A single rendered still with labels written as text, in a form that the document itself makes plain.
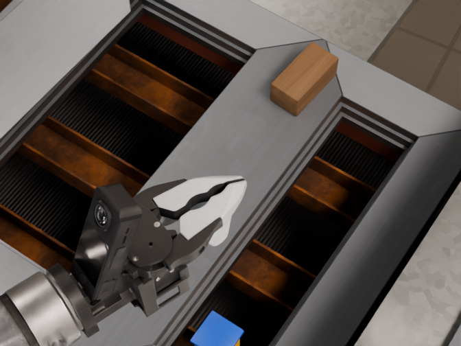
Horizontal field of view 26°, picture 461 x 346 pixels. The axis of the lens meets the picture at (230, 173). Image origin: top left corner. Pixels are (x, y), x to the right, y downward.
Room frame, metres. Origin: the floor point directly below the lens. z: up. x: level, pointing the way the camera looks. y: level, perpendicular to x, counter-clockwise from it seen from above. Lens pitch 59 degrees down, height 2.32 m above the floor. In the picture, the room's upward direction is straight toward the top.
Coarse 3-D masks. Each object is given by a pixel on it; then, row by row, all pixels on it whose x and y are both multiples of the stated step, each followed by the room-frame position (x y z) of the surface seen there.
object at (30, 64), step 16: (0, 32) 1.16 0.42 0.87; (16, 32) 1.16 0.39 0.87; (0, 48) 1.13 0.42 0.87; (16, 48) 1.13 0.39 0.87; (32, 48) 1.13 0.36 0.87; (0, 64) 1.09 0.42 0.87; (16, 64) 1.09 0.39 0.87; (32, 64) 1.09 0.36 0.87; (48, 64) 1.09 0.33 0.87; (64, 64) 1.09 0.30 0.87; (32, 80) 1.05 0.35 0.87; (48, 80) 1.05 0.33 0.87
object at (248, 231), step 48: (144, 0) 1.26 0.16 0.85; (96, 48) 1.14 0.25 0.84; (240, 48) 1.14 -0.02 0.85; (48, 96) 1.03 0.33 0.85; (0, 144) 0.93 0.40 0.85; (384, 144) 0.95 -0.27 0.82; (288, 192) 0.85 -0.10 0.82; (0, 240) 0.75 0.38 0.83; (240, 240) 0.74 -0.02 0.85; (384, 288) 0.66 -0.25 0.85
